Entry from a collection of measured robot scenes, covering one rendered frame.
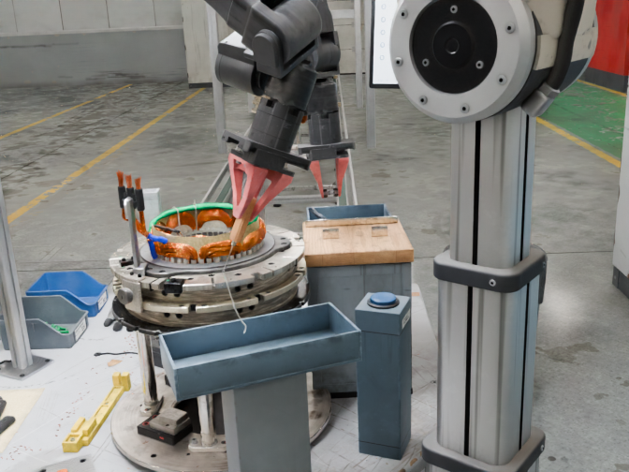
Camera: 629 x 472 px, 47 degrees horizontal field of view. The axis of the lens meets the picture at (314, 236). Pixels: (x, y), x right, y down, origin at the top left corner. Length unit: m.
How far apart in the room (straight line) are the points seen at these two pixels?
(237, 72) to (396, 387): 0.53
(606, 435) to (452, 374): 1.92
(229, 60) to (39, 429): 0.78
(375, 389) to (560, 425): 1.73
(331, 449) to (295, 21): 0.70
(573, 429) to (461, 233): 2.01
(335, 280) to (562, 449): 1.58
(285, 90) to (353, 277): 0.48
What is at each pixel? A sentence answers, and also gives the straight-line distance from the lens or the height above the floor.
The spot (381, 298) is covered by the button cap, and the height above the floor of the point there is 1.04.
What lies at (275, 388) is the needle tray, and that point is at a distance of 0.97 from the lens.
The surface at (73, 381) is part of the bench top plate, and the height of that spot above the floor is 0.78.
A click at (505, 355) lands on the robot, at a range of 0.90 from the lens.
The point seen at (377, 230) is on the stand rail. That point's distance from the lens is 1.34.
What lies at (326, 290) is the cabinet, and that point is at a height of 0.99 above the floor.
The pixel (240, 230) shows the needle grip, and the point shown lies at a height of 1.21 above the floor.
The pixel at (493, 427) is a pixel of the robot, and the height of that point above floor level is 0.97.
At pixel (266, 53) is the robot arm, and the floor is 1.42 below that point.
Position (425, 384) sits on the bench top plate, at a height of 0.78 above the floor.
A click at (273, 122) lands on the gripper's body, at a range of 0.90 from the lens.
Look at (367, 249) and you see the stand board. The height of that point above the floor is 1.07.
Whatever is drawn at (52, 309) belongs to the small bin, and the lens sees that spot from 1.82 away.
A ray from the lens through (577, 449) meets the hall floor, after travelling 2.73.
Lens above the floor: 1.48
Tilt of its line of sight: 18 degrees down
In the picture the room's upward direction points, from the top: 3 degrees counter-clockwise
